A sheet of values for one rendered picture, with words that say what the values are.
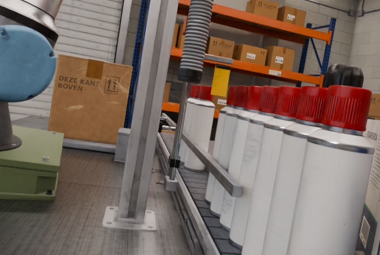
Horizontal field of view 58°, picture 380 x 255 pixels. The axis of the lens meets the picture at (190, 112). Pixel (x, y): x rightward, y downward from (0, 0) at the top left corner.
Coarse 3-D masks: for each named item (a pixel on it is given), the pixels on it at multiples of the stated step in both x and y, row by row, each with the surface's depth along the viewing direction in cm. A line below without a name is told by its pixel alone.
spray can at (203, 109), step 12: (204, 96) 81; (204, 108) 81; (192, 120) 82; (204, 120) 81; (192, 132) 82; (204, 132) 81; (204, 144) 81; (192, 156) 81; (192, 168) 81; (204, 168) 83
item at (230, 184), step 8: (168, 120) 119; (184, 136) 80; (192, 144) 69; (200, 152) 61; (200, 160) 60; (208, 160) 54; (208, 168) 53; (216, 168) 49; (216, 176) 48; (224, 176) 44; (224, 184) 44; (232, 184) 41; (232, 192) 40; (240, 192) 40
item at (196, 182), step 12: (168, 144) 116; (180, 168) 82; (192, 180) 73; (204, 180) 74; (192, 192) 64; (204, 192) 65; (204, 204) 58; (204, 216) 52; (216, 228) 48; (216, 240) 44; (228, 240) 45; (228, 252) 41; (240, 252) 42
